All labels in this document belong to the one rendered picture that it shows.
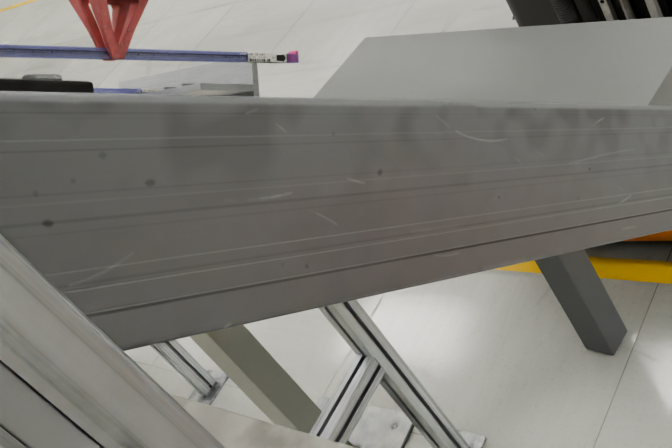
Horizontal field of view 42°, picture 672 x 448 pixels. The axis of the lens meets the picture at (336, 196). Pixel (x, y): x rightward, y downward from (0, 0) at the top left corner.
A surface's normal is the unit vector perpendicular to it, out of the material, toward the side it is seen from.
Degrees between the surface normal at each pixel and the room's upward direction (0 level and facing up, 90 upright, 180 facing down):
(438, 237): 90
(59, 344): 90
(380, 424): 0
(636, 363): 0
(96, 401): 90
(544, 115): 90
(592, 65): 0
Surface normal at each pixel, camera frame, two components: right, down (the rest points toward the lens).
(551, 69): -0.50, -0.69
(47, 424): 0.71, 0.01
